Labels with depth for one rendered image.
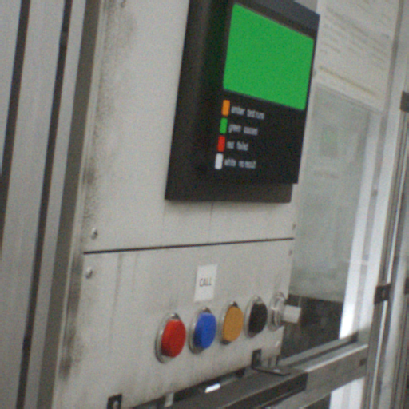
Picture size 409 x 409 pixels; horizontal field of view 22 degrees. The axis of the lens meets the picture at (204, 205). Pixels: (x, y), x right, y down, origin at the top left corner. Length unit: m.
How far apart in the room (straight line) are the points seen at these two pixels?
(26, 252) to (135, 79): 0.15
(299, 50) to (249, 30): 0.12
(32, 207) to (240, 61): 0.25
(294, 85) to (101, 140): 0.30
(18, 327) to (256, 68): 0.32
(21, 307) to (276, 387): 0.37
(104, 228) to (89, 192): 0.03
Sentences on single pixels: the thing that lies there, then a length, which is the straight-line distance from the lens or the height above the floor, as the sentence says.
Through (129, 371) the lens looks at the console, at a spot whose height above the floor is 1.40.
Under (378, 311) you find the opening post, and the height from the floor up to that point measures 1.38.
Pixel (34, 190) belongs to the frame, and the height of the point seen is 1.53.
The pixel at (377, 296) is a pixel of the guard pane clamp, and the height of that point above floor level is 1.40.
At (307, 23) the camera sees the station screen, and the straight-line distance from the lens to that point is 0.98.
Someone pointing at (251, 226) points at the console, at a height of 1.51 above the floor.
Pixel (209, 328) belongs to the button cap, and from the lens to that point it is 0.89.
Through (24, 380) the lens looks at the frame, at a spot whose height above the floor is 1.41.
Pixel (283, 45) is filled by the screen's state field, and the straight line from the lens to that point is 0.92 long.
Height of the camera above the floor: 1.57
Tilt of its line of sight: 3 degrees down
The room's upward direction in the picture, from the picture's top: 7 degrees clockwise
